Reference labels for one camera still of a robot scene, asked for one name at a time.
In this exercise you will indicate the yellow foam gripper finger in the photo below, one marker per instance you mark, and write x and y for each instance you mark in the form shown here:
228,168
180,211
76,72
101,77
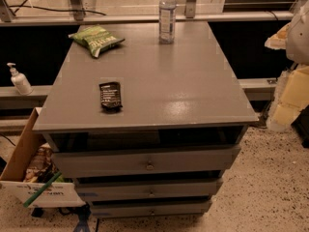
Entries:
291,96
278,40

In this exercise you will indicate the black rxbar chocolate wrapper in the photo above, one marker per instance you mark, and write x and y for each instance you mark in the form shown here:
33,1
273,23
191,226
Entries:
110,95

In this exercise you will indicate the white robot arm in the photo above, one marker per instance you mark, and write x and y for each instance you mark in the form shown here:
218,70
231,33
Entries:
297,42

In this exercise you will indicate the clear plastic water bottle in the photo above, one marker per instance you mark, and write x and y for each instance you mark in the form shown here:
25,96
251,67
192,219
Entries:
167,20

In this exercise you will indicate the white pump soap bottle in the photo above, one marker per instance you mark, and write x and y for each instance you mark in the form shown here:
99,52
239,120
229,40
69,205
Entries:
19,80

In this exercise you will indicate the grey drawer cabinet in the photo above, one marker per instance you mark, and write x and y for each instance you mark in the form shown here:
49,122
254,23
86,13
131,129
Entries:
165,150

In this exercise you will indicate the green chip bag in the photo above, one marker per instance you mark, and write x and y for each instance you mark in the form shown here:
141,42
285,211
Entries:
96,39

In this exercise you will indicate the blue clamp under cabinet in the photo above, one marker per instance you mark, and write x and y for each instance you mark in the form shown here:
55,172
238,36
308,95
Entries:
83,214

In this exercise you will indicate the green stick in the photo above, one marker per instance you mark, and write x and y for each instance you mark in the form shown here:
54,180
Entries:
34,196

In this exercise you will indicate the cardboard box with snacks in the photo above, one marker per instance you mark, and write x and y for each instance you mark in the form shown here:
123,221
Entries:
30,167

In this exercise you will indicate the grey metal rail frame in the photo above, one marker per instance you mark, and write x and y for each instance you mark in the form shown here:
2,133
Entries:
106,19

